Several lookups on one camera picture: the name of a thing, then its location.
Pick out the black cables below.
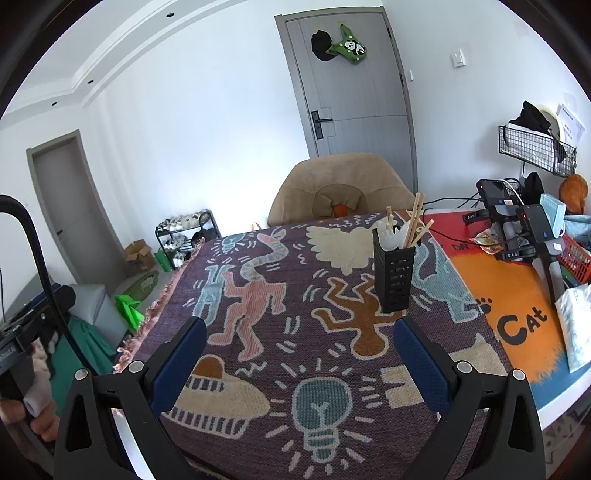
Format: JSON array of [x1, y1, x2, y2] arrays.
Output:
[[422, 196, 483, 208]]

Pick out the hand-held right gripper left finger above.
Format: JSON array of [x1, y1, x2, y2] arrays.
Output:
[[53, 316, 208, 480]]

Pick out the light blue box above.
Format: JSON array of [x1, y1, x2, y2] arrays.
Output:
[[539, 193, 568, 236]]

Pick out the black hat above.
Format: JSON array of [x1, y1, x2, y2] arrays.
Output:
[[310, 29, 340, 62]]

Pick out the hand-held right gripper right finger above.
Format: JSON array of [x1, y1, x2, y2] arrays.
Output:
[[394, 316, 548, 480]]

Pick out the bright green bag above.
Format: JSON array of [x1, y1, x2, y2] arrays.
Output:
[[115, 294, 145, 330]]

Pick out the rows of shoes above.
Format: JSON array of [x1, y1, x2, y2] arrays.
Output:
[[157, 210, 215, 266]]

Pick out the black cloth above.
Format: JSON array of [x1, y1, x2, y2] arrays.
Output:
[[508, 100, 566, 162]]

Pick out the white plastic bag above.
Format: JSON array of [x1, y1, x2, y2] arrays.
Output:
[[554, 284, 591, 374]]

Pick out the bundle of wooden chopsticks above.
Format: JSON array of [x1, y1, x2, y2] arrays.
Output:
[[385, 191, 435, 252]]

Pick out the black pouch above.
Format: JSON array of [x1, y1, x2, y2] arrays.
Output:
[[524, 172, 546, 206]]

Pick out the orange plush toy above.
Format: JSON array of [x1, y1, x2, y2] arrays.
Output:
[[558, 173, 589, 214]]

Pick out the black wire basket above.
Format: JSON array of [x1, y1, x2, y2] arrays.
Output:
[[498, 124, 578, 178]]

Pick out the green panda bag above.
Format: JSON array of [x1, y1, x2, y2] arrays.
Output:
[[330, 24, 370, 65]]

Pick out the cardboard box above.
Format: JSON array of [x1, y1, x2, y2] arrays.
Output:
[[124, 240, 158, 277]]

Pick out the plain grey door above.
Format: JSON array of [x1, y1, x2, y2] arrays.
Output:
[[26, 130, 114, 296]]

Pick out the white paper sheet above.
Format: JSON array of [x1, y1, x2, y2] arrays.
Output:
[[556, 104, 583, 146]]

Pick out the black slotted utensil holder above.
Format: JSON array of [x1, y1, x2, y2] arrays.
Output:
[[372, 228, 416, 313]]

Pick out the grey panel door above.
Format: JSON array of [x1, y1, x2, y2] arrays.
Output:
[[274, 11, 419, 204]]

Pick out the dark green cloth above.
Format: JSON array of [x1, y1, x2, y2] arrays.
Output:
[[48, 316, 116, 416]]

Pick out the red plastic basket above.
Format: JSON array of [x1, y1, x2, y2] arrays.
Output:
[[558, 233, 591, 284]]

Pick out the snack packet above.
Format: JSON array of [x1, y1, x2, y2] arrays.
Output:
[[471, 231, 506, 254]]

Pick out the person's left hand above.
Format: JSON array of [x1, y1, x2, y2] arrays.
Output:
[[0, 339, 62, 444]]

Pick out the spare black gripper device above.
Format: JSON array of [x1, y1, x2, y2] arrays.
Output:
[[463, 179, 527, 232], [494, 204, 571, 303]]

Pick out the black door handle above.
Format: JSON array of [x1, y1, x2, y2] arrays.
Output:
[[311, 111, 333, 140]]

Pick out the tan upholstered chair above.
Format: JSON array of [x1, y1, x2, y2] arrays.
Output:
[[268, 154, 416, 228]]

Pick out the printed fringed blanket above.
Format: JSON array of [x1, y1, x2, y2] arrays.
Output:
[[113, 210, 515, 480]]

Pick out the black shoe rack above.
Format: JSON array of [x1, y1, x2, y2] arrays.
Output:
[[156, 209, 221, 271]]

